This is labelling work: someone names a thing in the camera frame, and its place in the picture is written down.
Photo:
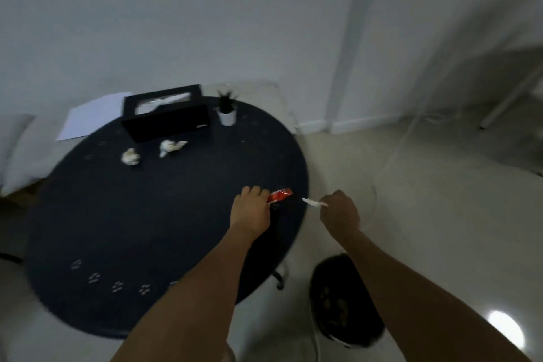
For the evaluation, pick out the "person's left hand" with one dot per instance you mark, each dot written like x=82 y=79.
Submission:
x=251 y=215

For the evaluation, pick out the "person's right hand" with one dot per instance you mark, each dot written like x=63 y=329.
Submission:
x=341 y=215

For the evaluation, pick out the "red sachet packet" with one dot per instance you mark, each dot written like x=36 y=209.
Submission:
x=281 y=195

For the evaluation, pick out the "black trash bin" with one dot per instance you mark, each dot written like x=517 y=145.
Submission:
x=352 y=319

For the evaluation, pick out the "white tissues cluster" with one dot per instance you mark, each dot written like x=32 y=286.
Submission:
x=130 y=157

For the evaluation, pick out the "person's left forearm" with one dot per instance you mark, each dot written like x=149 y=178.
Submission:
x=191 y=302

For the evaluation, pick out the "person's right forearm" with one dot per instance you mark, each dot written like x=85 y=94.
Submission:
x=424 y=306

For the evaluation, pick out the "round black table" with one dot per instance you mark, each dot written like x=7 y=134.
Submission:
x=169 y=213

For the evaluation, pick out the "small potted plant white pot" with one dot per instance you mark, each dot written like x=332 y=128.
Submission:
x=227 y=117

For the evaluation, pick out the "black tissue box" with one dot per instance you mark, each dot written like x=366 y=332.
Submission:
x=165 y=126

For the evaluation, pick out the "white paper sheet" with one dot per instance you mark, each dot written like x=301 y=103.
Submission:
x=93 y=117

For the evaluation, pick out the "white metal table frame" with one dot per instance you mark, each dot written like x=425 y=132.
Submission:
x=507 y=103

